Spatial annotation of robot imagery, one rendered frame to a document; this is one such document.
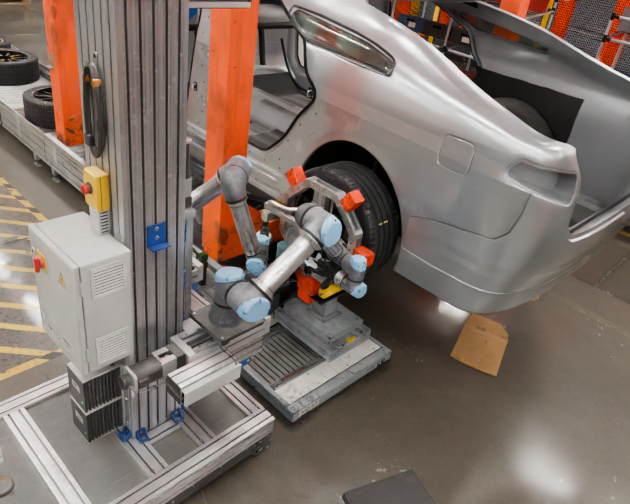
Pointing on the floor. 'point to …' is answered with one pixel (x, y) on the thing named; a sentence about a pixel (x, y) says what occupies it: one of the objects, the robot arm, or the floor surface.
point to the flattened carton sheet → (481, 344)
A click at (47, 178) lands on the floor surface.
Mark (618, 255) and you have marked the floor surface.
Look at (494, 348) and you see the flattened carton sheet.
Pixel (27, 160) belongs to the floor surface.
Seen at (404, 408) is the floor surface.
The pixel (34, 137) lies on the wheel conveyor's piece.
